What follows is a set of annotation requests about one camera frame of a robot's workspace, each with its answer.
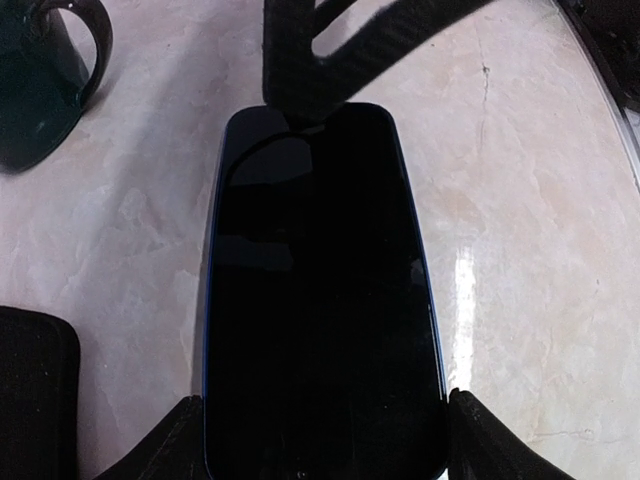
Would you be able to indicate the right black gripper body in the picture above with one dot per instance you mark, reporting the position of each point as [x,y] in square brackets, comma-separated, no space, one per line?
[610,32]

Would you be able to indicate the dark green mug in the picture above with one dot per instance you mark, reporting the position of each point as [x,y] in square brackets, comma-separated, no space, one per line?
[45,84]

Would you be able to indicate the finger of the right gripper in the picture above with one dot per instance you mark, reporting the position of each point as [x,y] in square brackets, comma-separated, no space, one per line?
[309,87]

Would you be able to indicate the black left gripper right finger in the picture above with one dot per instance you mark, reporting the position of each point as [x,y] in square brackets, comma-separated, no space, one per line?
[482,447]

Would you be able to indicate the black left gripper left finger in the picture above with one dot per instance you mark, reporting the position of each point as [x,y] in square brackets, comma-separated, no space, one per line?
[173,449]

